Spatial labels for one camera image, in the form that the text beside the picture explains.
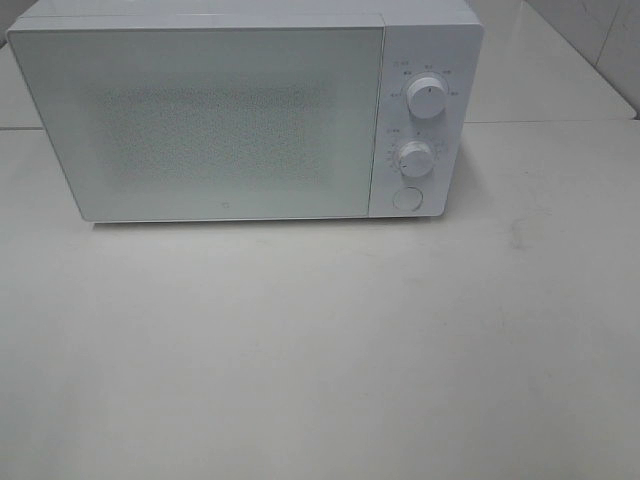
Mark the white timer knob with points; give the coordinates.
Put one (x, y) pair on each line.
(416, 159)

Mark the white microwave door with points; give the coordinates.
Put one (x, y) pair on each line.
(204, 125)

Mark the white upper power knob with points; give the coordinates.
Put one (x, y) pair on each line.
(426, 96)

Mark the white microwave oven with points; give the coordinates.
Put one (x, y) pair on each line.
(441, 37)

